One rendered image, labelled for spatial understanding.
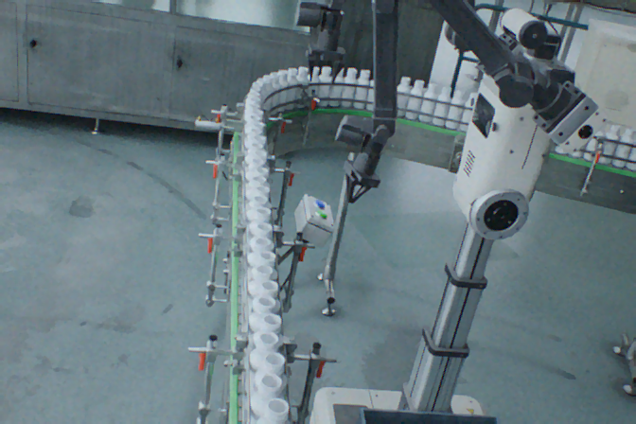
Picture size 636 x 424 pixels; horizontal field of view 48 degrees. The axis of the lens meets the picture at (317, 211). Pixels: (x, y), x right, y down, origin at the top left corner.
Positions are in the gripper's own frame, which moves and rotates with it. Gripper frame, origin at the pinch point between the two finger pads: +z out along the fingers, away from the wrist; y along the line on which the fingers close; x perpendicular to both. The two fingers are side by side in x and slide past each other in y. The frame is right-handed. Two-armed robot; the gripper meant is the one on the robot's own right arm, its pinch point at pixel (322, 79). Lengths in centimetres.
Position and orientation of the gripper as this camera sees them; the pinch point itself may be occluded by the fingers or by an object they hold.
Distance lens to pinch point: 207.7
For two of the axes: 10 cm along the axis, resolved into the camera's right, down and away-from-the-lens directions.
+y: -9.8, -1.0, -1.6
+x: 1.0, 4.7, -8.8
